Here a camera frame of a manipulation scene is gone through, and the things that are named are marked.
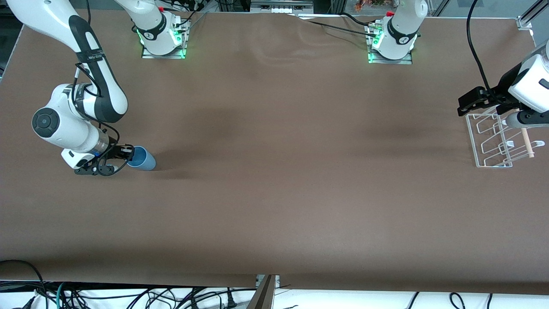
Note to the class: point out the grey metal frame box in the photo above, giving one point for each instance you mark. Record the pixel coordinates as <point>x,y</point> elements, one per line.
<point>281,5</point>

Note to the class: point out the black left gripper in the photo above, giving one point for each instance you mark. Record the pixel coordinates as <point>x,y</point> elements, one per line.
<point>502,91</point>

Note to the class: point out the aluminium profile beam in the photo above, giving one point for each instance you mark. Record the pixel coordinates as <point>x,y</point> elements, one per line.
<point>263,296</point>

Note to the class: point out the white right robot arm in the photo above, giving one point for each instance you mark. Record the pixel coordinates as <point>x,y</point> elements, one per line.
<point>64,124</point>

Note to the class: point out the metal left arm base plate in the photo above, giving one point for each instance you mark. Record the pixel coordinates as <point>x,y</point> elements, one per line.
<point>407,61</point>

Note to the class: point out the blue plastic cup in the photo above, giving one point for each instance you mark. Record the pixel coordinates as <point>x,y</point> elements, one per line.
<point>146,161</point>

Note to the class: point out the orange background object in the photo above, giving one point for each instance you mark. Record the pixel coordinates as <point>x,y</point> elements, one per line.
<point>373,4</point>

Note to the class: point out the brown table cover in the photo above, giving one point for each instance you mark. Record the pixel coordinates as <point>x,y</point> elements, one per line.
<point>274,193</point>

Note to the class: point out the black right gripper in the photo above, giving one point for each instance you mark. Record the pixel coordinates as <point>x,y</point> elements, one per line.
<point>114,150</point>

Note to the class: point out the metal corner bracket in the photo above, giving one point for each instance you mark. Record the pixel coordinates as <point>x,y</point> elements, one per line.
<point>524,22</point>

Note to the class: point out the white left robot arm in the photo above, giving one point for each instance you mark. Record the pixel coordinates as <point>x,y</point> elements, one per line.
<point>399,34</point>

